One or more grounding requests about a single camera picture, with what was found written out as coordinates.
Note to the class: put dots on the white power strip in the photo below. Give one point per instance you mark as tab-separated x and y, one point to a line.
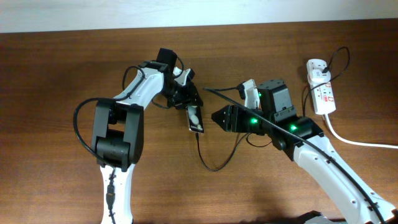
322	94

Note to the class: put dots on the white USB charger plug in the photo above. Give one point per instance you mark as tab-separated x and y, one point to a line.
316	76

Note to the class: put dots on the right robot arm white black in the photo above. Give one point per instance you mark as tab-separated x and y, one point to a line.
268	110

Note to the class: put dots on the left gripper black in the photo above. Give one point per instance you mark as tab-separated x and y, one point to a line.
188	96

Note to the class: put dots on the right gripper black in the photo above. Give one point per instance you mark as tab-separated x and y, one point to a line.
227	124

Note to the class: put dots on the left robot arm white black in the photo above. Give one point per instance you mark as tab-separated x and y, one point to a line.
118	129

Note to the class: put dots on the black Samsung Galaxy smartphone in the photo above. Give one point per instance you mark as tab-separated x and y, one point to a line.
195	121

